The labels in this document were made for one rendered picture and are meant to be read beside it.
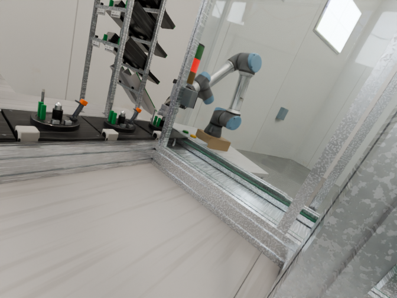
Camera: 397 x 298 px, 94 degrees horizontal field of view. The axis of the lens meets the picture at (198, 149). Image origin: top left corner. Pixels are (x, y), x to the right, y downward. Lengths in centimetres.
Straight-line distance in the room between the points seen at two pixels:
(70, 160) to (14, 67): 333
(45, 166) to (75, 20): 328
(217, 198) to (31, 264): 51
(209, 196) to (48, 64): 351
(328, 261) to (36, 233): 53
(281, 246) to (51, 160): 73
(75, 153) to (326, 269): 68
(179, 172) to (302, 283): 63
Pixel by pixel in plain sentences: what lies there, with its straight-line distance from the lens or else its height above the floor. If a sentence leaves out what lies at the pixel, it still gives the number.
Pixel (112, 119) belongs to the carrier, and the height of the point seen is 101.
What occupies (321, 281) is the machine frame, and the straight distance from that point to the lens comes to 23.
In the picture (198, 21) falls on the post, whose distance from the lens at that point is 83.
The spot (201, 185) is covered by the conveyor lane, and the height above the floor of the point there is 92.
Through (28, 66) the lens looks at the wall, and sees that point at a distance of 394.
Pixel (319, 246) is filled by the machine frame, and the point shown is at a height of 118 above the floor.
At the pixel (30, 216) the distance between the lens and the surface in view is 60.
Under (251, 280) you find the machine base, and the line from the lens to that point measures 61.
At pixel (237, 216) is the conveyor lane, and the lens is 69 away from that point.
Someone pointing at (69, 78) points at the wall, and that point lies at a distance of 387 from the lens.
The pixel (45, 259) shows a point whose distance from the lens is 52.
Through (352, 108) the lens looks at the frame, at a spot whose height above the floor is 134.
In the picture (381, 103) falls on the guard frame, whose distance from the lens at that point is 95.
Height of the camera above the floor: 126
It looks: 17 degrees down
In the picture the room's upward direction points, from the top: 21 degrees clockwise
